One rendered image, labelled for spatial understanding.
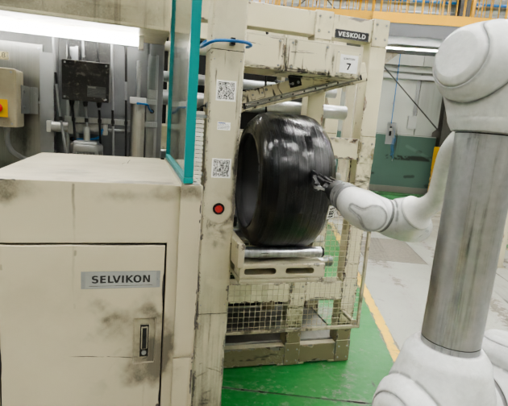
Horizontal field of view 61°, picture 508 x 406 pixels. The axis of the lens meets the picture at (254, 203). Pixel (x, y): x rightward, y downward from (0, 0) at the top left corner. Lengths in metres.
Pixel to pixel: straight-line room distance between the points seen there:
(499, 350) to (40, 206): 0.91
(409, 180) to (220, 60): 9.96
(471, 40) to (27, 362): 0.96
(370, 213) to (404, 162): 10.15
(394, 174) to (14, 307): 10.70
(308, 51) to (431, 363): 1.53
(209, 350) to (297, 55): 1.33
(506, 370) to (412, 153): 10.47
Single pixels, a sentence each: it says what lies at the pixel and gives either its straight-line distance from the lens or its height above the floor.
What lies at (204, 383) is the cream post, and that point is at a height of 0.31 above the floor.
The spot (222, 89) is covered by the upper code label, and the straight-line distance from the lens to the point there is 1.66.
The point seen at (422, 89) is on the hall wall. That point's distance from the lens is 11.49.
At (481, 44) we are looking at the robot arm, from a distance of 0.74.
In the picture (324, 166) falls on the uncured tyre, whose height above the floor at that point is 1.26.
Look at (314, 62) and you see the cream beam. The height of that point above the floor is 1.69.
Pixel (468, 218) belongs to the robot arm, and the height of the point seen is 1.27.
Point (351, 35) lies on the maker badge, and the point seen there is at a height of 1.90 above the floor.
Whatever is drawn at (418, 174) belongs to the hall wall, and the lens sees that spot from 11.44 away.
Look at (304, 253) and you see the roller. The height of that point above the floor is 0.90.
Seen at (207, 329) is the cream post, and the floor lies 0.55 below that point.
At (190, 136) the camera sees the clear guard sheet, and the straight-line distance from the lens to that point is 0.85.
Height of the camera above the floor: 1.39
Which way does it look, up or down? 10 degrees down
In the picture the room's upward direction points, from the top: 4 degrees clockwise
